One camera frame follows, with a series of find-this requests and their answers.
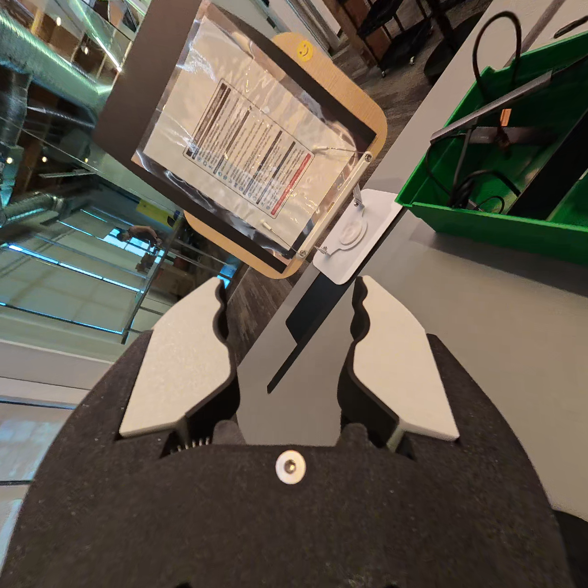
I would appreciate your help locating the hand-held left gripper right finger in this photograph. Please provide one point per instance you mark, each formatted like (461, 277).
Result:
(399, 367)

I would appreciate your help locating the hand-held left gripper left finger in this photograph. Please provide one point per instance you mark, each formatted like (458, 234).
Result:
(174, 367)

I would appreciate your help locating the green plastic bin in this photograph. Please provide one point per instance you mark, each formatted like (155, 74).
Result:
(482, 225)

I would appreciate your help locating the clear acrylic sign holder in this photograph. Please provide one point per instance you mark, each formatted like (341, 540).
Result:
(349, 183)

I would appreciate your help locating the printed instruction sheet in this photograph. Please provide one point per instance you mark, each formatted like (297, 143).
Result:
(252, 151)

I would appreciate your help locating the wooden sign board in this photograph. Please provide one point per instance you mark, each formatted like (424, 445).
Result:
(340, 78)

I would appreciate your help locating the black floor lamp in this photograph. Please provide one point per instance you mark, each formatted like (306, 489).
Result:
(443, 64)

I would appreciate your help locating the black utility cart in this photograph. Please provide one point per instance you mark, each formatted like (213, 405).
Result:
(395, 36)

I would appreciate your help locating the yellow smiley sticker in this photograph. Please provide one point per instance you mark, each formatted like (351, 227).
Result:
(304, 49)

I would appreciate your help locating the glass window wall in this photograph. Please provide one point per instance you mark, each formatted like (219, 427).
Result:
(69, 275)

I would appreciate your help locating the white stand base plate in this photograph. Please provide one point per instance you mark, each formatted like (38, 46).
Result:
(376, 206)

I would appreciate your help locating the silver round ventilation duct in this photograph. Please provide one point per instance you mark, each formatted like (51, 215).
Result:
(46, 59)

